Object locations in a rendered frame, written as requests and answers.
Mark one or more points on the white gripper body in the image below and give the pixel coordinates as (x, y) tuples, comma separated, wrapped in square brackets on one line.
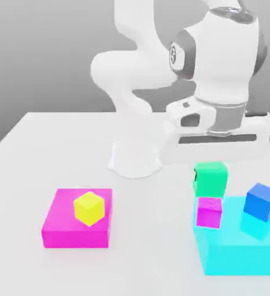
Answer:
[(218, 150)]

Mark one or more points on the small green cube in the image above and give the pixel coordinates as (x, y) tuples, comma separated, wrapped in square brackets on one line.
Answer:
[(211, 179)]

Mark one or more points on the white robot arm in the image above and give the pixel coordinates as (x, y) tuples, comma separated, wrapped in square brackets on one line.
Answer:
[(222, 69)]

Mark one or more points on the small magenta cube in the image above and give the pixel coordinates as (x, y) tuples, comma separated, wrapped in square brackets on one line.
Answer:
[(209, 214)]

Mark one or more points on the small blue cube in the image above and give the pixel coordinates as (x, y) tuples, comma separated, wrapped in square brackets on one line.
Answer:
[(259, 203)]

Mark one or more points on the small yellow cube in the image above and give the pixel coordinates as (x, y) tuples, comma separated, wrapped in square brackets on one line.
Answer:
[(89, 209)]

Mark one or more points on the large cyan box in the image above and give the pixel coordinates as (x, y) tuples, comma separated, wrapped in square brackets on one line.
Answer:
[(236, 256)]

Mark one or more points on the large magenta box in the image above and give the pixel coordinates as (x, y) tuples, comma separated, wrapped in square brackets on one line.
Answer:
[(63, 233)]

